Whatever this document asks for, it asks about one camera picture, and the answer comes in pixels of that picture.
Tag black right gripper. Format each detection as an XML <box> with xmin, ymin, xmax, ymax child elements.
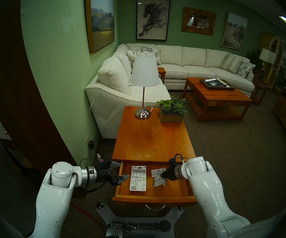
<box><xmin>161</xmin><ymin>165</ymin><xmax>180</xmax><ymax>181</ymax></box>

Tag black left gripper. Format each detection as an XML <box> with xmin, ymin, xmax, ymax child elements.
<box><xmin>96</xmin><ymin>161</ymin><xmax>130</xmax><ymax>185</ymax></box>

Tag small clear blister package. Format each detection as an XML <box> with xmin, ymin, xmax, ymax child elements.
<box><xmin>151</xmin><ymin>168</ymin><xmax>167</xmax><ymax>187</ymax></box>

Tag orange wooden table drawer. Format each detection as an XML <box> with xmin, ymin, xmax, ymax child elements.
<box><xmin>113</xmin><ymin>161</ymin><xmax>198</xmax><ymax>207</ymax></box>

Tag large white card package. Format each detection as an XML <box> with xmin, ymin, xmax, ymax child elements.
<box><xmin>129</xmin><ymin>166</ymin><xmax>147</xmax><ymax>191</ymax></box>

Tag curved silver drawer handle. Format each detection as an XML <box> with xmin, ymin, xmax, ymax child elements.
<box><xmin>145</xmin><ymin>204</ymin><xmax>166</xmax><ymax>211</ymax></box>

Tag orange wooden drawer side table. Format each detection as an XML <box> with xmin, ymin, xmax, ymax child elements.
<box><xmin>112</xmin><ymin>106</ymin><xmax>198</xmax><ymax>171</ymax></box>

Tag grey robot mobile base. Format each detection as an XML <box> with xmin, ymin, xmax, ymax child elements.
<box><xmin>96</xmin><ymin>203</ymin><xmax>184</xmax><ymax>238</ymax></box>

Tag black power strip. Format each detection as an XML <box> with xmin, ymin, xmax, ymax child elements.
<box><xmin>110</xmin><ymin>221</ymin><xmax>160</xmax><ymax>231</ymax></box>

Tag succulent plants in wooden planter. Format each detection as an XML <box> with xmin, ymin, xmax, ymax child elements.
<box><xmin>157</xmin><ymin>96</ymin><xmax>188</xmax><ymax>123</ymax></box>

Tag orange wooden coffee table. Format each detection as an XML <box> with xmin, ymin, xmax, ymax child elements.
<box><xmin>183</xmin><ymin>77</ymin><xmax>253</xmax><ymax>123</ymax></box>

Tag cream sectional sofa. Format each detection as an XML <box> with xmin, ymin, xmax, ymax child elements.
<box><xmin>85</xmin><ymin>43</ymin><xmax>256</xmax><ymax>139</ymax></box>

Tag dark wooden serving tray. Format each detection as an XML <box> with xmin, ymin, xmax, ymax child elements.
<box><xmin>199</xmin><ymin>78</ymin><xmax>236</xmax><ymax>91</ymax></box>

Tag dark cover book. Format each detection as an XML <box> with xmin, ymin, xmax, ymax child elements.
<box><xmin>204</xmin><ymin>78</ymin><xmax>227</xmax><ymax>88</ymax></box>

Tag small wooden end table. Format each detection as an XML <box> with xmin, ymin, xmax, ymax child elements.
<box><xmin>157</xmin><ymin>67</ymin><xmax>167</xmax><ymax>85</ymax></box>

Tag dark brown wooden door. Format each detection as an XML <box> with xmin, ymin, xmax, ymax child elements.
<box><xmin>0</xmin><ymin>0</ymin><xmax>86</xmax><ymax>188</ymax></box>

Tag white shade chrome table lamp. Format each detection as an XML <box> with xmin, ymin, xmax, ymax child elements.
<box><xmin>131</xmin><ymin>52</ymin><xmax>160</xmax><ymax>119</ymax></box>

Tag grey patchwork throw pillow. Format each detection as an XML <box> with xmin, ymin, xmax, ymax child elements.
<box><xmin>236</xmin><ymin>61</ymin><xmax>256</xmax><ymax>79</ymax></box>
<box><xmin>142</xmin><ymin>45</ymin><xmax>162</xmax><ymax>66</ymax></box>

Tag small dark wooden side table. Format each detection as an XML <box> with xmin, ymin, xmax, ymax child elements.
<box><xmin>251</xmin><ymin>79</ymin><xmax>269</xmax><ymax>106</ymax></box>

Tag tall dark green plant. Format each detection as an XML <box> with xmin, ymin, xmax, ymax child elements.
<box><xmin>246</xmin><ymin>50</ymin><xmax>263</xmax><ymax>74</ymax></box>

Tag framed mountain landscape painting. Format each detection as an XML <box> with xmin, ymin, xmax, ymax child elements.
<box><xmin>85</xmin><ymin>0</ymin><xmax>115</xmax><ymax>54</ymax></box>

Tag rustic wood framed mirror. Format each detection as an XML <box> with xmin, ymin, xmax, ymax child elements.
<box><xmin>182</xmin><ymin>7</ymin><xmax>217</xmax><ymax>36</ymax></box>

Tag black framed horse artwork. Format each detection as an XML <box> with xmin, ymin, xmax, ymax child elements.
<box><xmin>136</xmin><ymin>0</ymin><xmax>171</xmax><ymax>41</ymax></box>

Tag plastic wrapped shade lamp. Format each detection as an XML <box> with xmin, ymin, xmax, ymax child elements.
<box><xmin>259</xmin><ymin>48</ymin><xmax>276</xmax><ymax>71</ymax></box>

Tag framed tree landscape painting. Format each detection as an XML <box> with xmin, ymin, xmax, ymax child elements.
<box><xmin>221</xmin><ymin>12</ymin><xmax>248</xmax><ymax>51</ymax></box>

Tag arched light wood cabinet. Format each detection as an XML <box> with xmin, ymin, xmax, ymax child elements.
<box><xmin>261</xmin><ymin>36</ymin><xmax>286</xmax><ymax>89</ymax></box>

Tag red cable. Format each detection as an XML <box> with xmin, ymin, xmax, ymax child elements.
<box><xmin>71</xmin><ymin>203</ymin><xmax>106</xmax><ymax>230</ymax></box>

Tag thin white wire loop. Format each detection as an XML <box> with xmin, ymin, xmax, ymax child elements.
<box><xmin>125</xmin><ymin>218</ymin><xmax>139</xmax><ymax>233</ymax></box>

